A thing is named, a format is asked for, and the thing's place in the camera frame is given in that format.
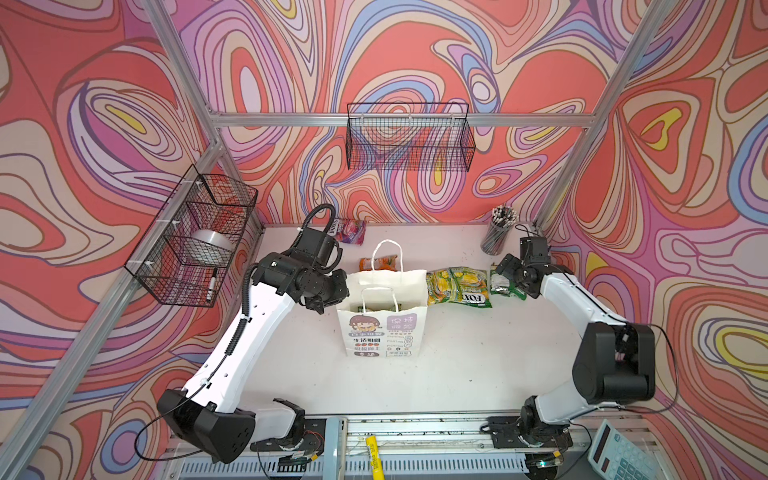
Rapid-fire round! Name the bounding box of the purple Fox's candy bag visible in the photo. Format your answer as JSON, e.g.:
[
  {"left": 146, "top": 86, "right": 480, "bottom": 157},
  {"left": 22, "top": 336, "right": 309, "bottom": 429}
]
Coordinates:
[{"left": 331, "top": 219, "right": 367, "bottom": 245}]

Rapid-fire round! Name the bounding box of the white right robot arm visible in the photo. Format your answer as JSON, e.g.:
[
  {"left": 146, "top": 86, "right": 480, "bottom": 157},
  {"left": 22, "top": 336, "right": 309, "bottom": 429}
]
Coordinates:
[{"left": 495, "top": 236, "right": 656, "bottom": 446}]

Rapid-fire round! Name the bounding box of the black wire basket back wall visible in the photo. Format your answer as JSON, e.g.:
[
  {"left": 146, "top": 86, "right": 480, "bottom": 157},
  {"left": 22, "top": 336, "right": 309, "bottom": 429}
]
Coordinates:
[{"left": 345, "top": 101, "right": 476, "bottom": 172}]

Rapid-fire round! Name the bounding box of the white printed paper bag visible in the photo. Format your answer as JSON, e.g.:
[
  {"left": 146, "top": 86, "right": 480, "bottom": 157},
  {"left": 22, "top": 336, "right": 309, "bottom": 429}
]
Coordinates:
[{"left": 336, "top": 239, "right": 428, "bottom": 359}]

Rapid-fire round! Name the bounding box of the aluminium frame rail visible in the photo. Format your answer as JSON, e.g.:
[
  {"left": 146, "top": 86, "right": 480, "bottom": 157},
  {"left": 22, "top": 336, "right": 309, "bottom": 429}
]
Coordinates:
[{"left": 209, "top": 113, "right": 597, "bottom": 128}]

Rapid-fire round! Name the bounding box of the orange snack bag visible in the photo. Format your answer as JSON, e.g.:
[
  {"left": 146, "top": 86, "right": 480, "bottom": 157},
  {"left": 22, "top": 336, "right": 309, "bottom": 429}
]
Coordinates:
[{"left": 359, "top": 254, "right": 399, "bottom": 271}]

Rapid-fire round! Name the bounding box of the yellow green Fox's candy bag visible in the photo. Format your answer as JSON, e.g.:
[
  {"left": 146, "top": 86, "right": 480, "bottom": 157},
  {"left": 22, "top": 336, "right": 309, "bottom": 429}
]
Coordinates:
[{"left": 426, "top": 266, "right": 492, "bottom": 309}]

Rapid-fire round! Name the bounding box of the black wire basket wall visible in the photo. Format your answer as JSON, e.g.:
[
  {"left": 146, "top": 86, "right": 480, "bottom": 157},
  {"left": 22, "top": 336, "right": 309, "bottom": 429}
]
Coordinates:
[
  {"left": 124, "top": 166, "right": 258, "bottom": 308},
  {"left": 345, "top": 101, "right": 476, "bottom": 172}
]

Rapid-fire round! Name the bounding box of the black marker pen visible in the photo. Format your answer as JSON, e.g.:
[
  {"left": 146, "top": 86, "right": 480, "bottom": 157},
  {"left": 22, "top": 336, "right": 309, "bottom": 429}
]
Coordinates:
[{"left": 206, "top": 268, "right": 218, "bottom": 303}]

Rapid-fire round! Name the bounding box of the cup of striped straws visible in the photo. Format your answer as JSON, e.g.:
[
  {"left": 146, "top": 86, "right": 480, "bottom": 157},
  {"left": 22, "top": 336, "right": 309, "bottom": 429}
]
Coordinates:
[{"left": 480, "top": 205, "right": 518, "bottom": 256}]

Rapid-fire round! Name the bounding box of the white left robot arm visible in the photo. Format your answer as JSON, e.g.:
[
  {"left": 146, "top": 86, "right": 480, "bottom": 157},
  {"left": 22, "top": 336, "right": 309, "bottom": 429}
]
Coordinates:
[{"left": 157, "top": 227, "right": 349, "bottom": 464}]

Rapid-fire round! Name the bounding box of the yellow handled tool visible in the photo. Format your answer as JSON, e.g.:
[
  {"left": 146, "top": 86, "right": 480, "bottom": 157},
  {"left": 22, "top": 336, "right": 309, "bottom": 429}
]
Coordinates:
[{"left": 365, "top": 435, "right": 385, "bottom": 480}]

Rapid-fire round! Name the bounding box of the small green snack bag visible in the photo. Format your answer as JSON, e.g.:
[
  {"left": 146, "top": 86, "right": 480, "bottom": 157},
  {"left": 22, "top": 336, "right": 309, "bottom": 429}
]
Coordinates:
[{"left": 489, "top": 264, "right": 527, "bottom": 301}]

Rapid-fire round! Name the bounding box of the black wire basket left wall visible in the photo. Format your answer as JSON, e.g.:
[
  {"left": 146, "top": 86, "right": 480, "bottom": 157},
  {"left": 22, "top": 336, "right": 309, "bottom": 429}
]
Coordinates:
[{"left": 124, "top": 166, "right": 258, "bottom": 308}]

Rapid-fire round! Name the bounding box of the white calculator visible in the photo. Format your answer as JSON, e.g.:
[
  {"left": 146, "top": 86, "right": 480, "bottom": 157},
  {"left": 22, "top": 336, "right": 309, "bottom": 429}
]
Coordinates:
[{"left": 587, "top": 420, "right": 658, "bottom": 479}]

